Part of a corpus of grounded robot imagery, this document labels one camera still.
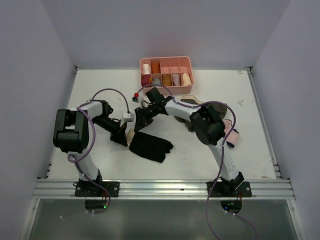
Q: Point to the orange rolled underwear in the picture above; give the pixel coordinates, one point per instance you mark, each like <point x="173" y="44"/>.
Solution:
<point x="155" y="67"/>

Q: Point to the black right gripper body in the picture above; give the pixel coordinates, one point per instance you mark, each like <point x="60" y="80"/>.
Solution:
<point x="152" y="109"/>

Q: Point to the maroon rolled underwear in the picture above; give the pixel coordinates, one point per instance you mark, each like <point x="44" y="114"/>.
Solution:
<point x="146" y="79"/>

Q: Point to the peach rolled underwear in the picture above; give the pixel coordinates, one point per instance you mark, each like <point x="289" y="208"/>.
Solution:
<point x="186" y="80"/>

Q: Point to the pale pink rolled underwear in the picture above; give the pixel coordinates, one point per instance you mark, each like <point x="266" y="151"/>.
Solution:
<point x="176" y="79"/>

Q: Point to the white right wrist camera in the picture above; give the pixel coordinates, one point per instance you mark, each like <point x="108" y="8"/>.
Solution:
<point x="136" y="97"/>

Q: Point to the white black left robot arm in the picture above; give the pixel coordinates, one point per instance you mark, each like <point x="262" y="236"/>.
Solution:
<point x="75" y="135"/>

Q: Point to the white pink rolled underwear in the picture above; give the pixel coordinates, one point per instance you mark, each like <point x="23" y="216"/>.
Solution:
<point x="146" y="69"/>

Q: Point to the pink divided storage box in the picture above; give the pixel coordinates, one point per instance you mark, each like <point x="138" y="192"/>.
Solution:
<point x="171" y="74"/>

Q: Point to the black underwear beige waistband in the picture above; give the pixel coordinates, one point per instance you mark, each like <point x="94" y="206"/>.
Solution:
<point x="148" y="146"/>

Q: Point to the light pink underwear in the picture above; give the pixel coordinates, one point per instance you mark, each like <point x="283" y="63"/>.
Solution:
<point x="233" y="137"/>

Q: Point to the grey rolled underwear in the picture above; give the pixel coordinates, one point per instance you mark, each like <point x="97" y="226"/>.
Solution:
<point x="156" y="81"/>

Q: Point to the aluminium frame rail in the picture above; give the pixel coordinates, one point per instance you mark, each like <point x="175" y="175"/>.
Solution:
<point x="274" y="189"/>

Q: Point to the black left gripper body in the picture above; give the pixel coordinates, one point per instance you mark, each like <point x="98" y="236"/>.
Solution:
<point x="108" y="124"/>

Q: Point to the olive green underwear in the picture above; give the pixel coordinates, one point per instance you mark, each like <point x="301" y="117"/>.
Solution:
<point x="191" y="99"/>

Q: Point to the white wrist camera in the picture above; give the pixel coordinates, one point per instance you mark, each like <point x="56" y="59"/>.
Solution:
<point x="136" y="97"/>
<point x="127" y="117"/>

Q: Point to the mustard brown rolled underwear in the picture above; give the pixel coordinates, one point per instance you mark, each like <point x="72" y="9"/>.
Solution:
<point x="166" y="79"/>

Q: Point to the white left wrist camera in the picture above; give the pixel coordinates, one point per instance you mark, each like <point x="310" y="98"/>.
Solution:
<point x="127" y="117"/>

